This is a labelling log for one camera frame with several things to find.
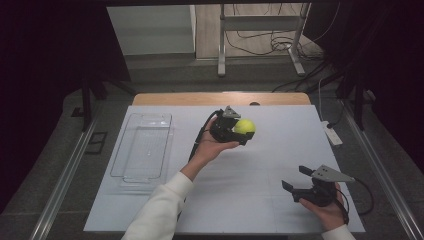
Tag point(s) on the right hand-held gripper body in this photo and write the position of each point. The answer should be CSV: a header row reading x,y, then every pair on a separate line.
x,y
318,193

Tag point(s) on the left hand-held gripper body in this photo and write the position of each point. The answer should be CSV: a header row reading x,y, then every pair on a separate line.
x,y
222,128

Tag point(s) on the yellow-green tennis ball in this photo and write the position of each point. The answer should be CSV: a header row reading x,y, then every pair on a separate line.
x,y
245,126

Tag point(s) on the person's right hand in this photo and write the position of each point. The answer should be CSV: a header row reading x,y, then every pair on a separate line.
x,y
330,215

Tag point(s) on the person's left hand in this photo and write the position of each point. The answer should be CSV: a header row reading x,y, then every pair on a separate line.
x,y
210,150

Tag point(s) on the dark table grommet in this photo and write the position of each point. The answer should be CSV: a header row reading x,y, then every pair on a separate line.
x,y
255,103

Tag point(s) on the white foam board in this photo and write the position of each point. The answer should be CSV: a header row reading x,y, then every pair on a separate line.
x,y
253,186

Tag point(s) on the wooden table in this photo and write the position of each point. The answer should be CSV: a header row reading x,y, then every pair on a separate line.
x,y
200,99

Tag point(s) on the white power strip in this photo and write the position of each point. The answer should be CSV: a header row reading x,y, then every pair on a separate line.
x,y
332,133

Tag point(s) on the clear plastic container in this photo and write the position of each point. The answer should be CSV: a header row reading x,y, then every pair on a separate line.
x,y
143,150

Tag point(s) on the black stand leg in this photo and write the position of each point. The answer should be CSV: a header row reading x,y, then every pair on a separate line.
x,y
358,103
87,100

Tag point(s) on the white cabinet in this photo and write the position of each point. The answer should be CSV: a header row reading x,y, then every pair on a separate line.
x,y
150,30

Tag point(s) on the dark curtain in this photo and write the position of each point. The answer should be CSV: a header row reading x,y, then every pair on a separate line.
x,y
50,66
383,50

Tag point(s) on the aluminium floor rail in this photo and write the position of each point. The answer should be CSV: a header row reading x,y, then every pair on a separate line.
x,y
383,173
63,183

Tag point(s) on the grey metal desk frame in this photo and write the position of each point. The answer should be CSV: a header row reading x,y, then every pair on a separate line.
x,y
260,23

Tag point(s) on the black floor frame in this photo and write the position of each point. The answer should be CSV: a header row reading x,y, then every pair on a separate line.
x,y
96,142

